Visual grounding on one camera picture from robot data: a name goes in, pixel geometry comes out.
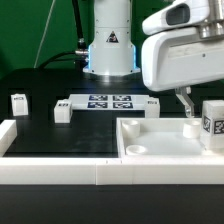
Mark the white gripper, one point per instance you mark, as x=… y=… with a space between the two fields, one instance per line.
x=185 y=46

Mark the white square tabletop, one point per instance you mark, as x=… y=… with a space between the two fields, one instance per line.
x=163 y=137

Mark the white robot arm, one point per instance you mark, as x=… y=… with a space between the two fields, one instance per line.
x=112 y=55

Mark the white U-shaped obstacle fence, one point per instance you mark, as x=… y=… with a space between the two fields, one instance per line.
x=106 y=171

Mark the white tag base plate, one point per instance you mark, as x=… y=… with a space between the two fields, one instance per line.
x=108 y=102

